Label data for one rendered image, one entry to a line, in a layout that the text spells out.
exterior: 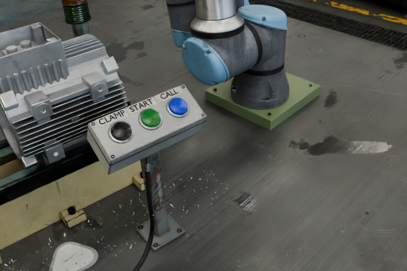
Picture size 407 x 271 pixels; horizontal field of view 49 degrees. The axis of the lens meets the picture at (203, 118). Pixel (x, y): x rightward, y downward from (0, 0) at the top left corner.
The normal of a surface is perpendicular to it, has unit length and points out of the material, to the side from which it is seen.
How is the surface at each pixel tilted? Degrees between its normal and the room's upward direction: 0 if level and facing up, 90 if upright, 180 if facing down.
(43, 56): 90
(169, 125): 30
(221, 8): 86
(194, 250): 0
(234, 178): 0
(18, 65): 90
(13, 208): 90
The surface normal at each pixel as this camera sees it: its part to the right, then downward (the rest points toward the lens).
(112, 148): 0.26, -0.50
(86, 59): 0.59, 0.41
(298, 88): -0.04, -0.82
